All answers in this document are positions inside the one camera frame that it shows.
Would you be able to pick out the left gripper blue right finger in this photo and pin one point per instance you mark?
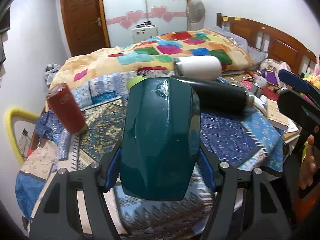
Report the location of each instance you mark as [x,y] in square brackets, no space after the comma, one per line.
[206,170]

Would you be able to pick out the blue patterned cloth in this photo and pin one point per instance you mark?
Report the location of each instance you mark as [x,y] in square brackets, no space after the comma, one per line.
[245,143]

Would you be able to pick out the stack of books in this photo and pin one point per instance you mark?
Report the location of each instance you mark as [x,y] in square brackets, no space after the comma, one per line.
[284,125]

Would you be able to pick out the white bottle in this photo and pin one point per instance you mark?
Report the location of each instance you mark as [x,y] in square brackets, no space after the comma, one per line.
[202,67]

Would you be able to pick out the wooden headboard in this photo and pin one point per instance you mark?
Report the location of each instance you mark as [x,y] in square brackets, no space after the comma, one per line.
[279,45]

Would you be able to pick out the white bedside cabinet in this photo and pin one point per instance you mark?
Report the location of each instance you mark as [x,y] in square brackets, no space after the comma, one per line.
[144,31]

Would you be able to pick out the brown wooden door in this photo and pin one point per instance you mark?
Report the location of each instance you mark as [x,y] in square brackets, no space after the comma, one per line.
[83,25]

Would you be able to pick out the black thermos bottle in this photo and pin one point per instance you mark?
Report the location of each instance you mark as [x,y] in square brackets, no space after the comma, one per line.
[218,97]

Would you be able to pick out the white sliding wardrobe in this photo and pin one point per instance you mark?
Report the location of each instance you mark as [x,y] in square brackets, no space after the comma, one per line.
[122,16]

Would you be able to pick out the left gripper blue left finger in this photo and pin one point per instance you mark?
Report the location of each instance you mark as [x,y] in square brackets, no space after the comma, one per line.
[113,170]

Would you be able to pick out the grey clothes pile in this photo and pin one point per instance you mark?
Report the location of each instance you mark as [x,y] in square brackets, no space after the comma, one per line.
[50,71]

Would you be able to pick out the right hand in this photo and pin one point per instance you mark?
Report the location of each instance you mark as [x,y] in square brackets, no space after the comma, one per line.
[308,166]

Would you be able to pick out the colourful patchwork blanket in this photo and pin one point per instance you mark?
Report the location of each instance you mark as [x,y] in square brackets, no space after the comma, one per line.
[156,53]

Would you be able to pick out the lime green bottle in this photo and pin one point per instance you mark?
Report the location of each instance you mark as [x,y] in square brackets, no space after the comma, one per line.
[133,81]

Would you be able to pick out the standing electric fan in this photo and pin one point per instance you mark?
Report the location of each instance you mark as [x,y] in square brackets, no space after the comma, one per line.
[195,13]

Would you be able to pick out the grey pillow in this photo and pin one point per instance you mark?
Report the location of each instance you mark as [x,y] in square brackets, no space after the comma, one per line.
[256,55]

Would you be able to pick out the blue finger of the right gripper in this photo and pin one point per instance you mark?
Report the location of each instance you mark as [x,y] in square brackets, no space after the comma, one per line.
[295,107]
[294,81]

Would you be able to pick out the red bottle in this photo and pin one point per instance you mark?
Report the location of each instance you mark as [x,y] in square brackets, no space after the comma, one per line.
[62,102]

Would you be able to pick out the yellow foam tube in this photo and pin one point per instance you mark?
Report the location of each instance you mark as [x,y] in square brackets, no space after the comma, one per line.
[10,113]

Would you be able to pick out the dark green cup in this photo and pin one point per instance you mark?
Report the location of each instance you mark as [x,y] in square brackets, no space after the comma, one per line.
[161,139]

